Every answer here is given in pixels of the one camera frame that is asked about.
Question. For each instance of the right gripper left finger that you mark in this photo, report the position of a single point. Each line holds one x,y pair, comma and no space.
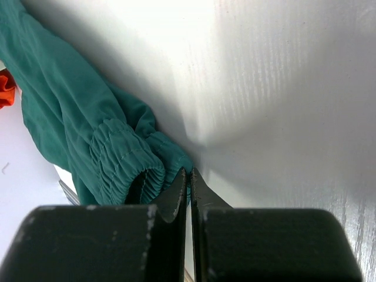
132,242

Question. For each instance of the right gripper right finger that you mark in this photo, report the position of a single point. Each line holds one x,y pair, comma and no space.
243,244

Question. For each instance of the teal green shorts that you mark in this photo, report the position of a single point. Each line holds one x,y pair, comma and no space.
106,138

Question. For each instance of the orange shorts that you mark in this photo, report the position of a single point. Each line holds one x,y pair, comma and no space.
7,89

